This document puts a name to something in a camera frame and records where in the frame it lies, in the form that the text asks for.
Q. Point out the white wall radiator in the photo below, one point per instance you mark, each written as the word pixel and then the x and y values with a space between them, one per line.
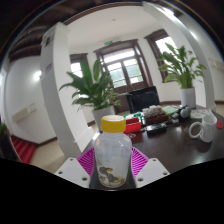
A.
pixel 24 113
pixel 217 64

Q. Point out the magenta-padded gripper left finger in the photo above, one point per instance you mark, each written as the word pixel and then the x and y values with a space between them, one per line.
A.
pixel 74 170

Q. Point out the flat round red coaster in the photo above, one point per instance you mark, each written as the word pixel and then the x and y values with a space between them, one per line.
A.
pixel 220 124

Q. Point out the white speckled mug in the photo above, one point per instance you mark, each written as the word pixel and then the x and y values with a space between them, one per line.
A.
pixel 209 128

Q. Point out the dark-framed window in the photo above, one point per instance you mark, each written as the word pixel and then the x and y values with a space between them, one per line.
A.
pixel 77 68
pixel 160 43

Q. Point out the potted plant in white pot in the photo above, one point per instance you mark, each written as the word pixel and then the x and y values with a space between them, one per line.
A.
pixel 181 66
pixel 95 90

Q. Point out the printed paper leaflet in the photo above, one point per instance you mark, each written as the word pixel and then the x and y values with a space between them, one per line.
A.
pixel 200 114

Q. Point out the dark wooden cabinet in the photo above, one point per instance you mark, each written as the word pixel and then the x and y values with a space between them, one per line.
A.
pixel 6 146

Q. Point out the black chair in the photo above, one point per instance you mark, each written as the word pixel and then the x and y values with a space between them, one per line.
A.
pixel 143 99

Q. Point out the flat black device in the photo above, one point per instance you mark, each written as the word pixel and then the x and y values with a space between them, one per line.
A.
pixel 156 129

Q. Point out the grey-headed microphone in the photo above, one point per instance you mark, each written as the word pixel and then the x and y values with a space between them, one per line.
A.
pixel 184 113
pixel 188 108

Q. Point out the clear bottle with yellow cap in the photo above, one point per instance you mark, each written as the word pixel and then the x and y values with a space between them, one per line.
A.
pixel 112 150

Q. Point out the green notebook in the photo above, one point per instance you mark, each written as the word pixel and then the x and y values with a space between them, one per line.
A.
pixel 170 110

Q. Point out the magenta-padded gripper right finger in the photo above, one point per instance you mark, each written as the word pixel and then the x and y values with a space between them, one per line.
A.
pixel 151 170

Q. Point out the red carpeted stairs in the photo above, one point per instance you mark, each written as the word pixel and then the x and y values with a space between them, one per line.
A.
pixel 24 150

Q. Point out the red box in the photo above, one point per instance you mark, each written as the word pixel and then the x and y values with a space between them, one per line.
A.
pixel 132 126

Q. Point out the dark wooden double door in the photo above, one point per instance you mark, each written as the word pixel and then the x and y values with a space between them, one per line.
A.
pixel 125 71

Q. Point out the green exit sign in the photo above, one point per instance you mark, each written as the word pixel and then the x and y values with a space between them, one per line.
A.
pixel 108 43

